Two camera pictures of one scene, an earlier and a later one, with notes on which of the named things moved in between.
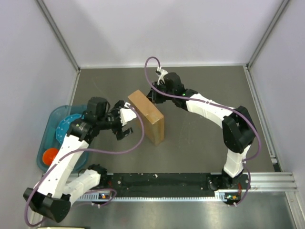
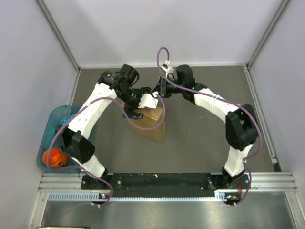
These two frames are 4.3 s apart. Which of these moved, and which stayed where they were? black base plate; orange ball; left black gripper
Moved: left black gripper
Stayed: black base plate; orange ball
